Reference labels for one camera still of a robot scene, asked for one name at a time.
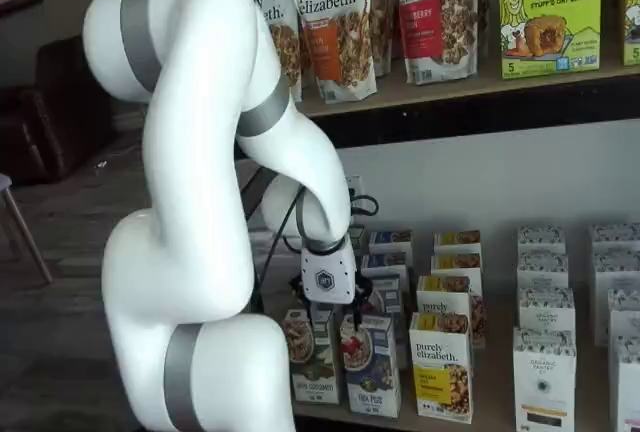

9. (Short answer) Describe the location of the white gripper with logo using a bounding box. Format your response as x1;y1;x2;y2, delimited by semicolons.
289;236;374;333

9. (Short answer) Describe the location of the blue white Nature's Path box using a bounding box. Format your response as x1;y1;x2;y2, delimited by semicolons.
359;251;414;284
339;312;401;419
368;277;405;368
368;229;414;258

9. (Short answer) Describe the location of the green Nature's Path cereal box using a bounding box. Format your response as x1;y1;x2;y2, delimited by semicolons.
281;307;341;406
348;225;366;256

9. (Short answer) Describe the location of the yellow Purely Elizabeth box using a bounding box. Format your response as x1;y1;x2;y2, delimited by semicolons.
433;230;482;258
416;275;486;349
430;253;484;298
408;311;474;424

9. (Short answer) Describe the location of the white Organic Pantry box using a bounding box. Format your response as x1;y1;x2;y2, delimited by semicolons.
517;225;567;256
517;287;576;334
517;250;570;292
512;327;578;432

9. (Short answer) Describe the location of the green Bobo's apple pie box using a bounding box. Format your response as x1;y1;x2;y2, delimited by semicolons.
498;0;603;79

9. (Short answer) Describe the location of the yellow snack box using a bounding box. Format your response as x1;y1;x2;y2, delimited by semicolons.
622;0;640;67

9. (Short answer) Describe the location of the beige Purely Elizabeth granola bag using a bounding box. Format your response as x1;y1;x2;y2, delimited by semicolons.
239;0;304;103

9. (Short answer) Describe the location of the white patterned carton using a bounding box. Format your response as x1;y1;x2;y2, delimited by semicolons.
612;335;640;432
607;287;640;342
589;249;640;348
590;222;640;256

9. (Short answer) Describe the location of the orange Purely Elizabeth granola bag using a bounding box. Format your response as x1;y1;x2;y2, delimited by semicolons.
282;0;379;104

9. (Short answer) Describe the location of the white granola bag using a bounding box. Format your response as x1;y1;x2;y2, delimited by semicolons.
474;0;494;61
367;0;402;78

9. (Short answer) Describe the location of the red Purely Elizabeth granola bag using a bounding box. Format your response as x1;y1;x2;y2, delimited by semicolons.
385;0;480;86

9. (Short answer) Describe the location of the grey metal chair leg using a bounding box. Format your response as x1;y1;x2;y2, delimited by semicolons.
0;174;54;286

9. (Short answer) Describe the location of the dark brown armchair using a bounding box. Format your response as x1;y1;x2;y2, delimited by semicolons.
0;35;117;188

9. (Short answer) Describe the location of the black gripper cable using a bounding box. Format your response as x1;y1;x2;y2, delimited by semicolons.
252;184;380;316

